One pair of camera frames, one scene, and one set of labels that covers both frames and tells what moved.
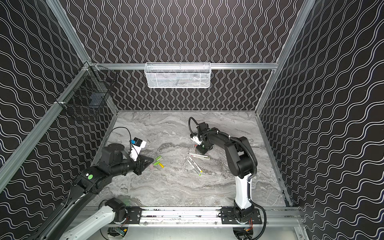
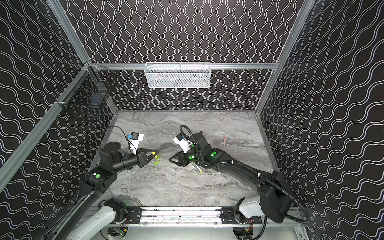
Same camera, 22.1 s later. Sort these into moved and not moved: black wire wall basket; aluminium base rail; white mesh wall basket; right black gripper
Moved: right black gripper
Not moved: white mesh wall basket; aluminium base rail; black wire wall basket
